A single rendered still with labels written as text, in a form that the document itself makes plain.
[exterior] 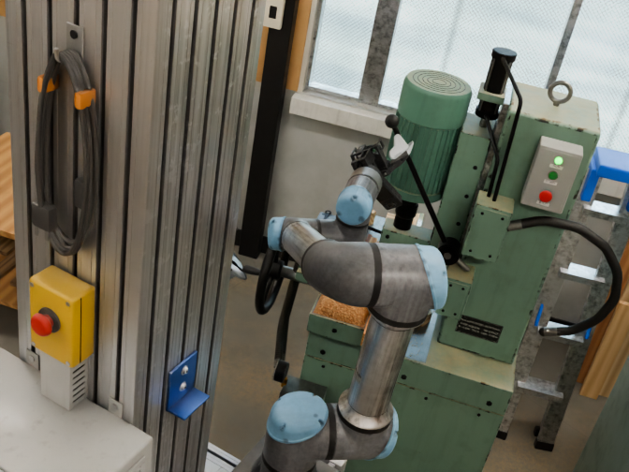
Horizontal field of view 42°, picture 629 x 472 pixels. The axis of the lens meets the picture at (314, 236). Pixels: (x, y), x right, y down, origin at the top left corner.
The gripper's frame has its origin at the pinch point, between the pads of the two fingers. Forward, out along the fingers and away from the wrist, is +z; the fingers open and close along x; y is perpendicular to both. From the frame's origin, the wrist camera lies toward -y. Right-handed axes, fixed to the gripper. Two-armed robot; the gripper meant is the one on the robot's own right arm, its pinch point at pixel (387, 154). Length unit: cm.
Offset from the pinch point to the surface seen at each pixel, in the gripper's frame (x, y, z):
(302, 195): 96, -49, 138
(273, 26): 66, 26, 126
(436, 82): -15.9, 9.5, 11.2
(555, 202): -34.6, -24.3, -4.8
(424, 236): 4.4, -29.7, 10.8
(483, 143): -22.0, -7.8, 5.3
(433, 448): 22, -85, -10
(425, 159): -7.1, -6.3, 4.2
